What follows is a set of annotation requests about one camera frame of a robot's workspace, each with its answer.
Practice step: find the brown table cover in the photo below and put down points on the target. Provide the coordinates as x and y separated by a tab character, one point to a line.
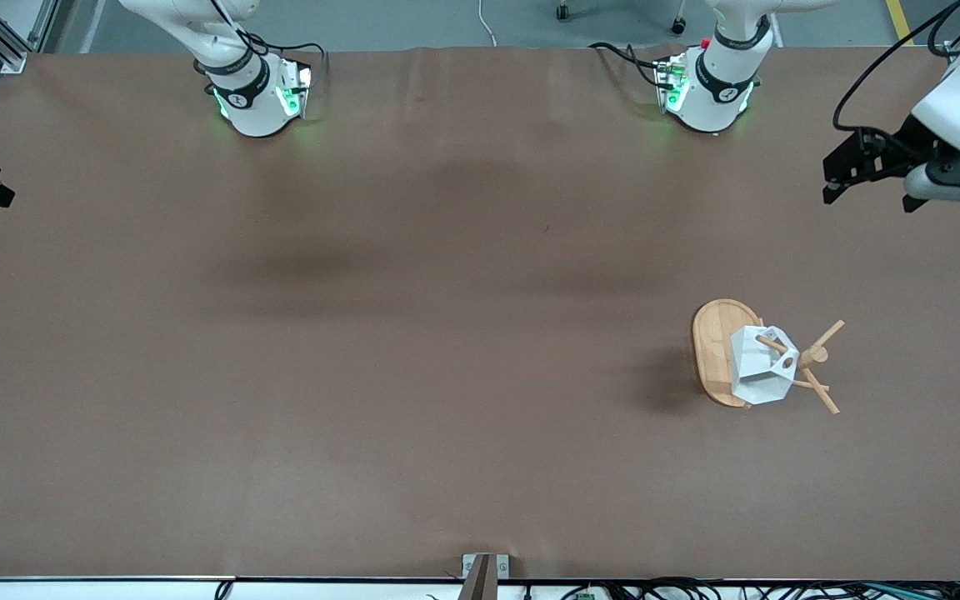
447	417

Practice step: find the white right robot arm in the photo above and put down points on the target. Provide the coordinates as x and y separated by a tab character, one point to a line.
251	104

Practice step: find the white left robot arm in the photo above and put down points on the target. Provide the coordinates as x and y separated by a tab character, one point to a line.
717	96

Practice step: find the wooden cup rack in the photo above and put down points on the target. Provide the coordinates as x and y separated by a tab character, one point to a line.
713	350

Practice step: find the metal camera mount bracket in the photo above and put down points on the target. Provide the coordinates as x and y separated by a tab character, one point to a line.
480	575

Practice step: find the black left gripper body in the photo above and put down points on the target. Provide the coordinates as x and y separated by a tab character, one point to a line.
911	140

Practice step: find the white faceted cup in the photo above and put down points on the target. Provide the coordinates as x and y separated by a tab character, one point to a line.
755	375

